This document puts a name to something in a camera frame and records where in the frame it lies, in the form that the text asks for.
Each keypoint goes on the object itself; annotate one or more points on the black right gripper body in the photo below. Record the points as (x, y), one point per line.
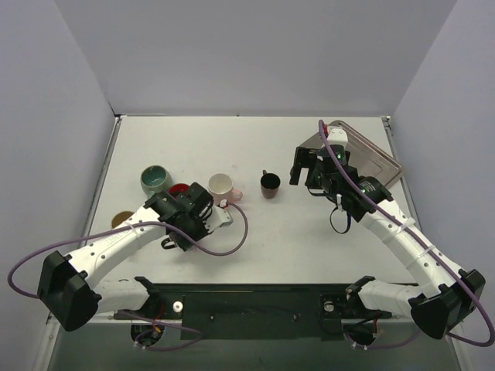
(305, 165)

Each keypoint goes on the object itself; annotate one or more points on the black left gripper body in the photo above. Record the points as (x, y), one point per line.
(199, 194)

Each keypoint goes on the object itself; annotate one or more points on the red mug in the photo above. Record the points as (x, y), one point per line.
(177, 189)

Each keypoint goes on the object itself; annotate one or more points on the brown patterned cup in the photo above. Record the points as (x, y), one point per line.
(269, 183)

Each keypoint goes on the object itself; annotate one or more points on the green ceramic mug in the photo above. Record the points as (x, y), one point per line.
(155, 179)

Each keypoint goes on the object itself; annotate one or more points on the pink ceramic mug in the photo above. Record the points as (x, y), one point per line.
(221, 188)

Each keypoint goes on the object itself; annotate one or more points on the beige round mug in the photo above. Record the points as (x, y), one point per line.
(120, 217)

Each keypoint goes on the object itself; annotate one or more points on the purple mug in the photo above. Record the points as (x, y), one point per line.
(171, 241)

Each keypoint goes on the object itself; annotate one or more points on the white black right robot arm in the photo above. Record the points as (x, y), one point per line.
(445, 293)

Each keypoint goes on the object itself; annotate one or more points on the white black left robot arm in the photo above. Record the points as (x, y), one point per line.
(73, 286)

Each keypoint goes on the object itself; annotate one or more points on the metal serving tray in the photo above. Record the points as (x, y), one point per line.
(365, 156)

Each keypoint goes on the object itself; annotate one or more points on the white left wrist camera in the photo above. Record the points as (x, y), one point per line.
(218, 218)

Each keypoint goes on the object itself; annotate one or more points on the aluminium rail frame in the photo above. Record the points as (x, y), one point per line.
(70, 284)

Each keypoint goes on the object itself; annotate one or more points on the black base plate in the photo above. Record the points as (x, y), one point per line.
(255, 311)

